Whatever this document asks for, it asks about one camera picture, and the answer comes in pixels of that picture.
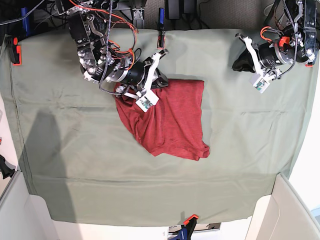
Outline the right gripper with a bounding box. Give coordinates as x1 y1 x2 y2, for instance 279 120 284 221
120 48 169 94

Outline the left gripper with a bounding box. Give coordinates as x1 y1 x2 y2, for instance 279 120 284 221
232 33 288 80

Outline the red long-sleeve shirt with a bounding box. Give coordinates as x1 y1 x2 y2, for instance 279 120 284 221
115 79 210 161

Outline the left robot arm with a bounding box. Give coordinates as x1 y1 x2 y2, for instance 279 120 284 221
232 0 320 82

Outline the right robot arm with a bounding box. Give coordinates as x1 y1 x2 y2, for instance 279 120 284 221
55 0 169 98

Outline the blue clamp top edge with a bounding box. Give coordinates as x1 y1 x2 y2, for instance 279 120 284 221
157 7 166 49

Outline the blue clamp edge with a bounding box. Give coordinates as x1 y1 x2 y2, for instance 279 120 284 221
171 214 199 240
157 7 166 49

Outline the orange black clamp right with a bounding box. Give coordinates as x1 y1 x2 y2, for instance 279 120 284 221
305 62 314 68

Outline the orange black clamp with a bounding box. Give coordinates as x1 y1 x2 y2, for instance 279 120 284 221
305 62 314 68
5 36 22 66

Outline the black power supply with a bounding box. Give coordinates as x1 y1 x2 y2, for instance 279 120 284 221
164 0 197 20

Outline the green table cloth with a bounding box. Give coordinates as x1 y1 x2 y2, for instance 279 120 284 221
0 29 319 227

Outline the blue clamp bottom edge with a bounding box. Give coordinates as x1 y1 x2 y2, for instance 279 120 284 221
171 214 199 240

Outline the orange black clamp left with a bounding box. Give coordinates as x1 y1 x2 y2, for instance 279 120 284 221
5 36 22 66

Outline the blue clamp far left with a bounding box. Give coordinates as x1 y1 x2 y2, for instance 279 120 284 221
20 7 31 37

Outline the white bin right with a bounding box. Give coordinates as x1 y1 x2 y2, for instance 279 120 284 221
245 173 320 240

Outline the white bin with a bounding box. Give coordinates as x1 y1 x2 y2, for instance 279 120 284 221
0 171 59 240
245 173 320 240

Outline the black clamp left edge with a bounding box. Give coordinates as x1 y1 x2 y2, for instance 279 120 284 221
0 155 16 179

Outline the white bin left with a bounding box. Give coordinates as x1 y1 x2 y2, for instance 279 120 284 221
0 171 59 240

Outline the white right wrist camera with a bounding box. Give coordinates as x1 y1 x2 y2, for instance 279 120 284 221
135 90 159 113

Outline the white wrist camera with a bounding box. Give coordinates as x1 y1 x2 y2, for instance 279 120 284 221
135 90 159 113
249 73 273 94

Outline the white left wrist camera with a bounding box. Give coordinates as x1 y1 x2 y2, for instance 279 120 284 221
249 73 273 94

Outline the metal table leg bracket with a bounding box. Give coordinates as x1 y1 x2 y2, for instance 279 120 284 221
130 0 147 29

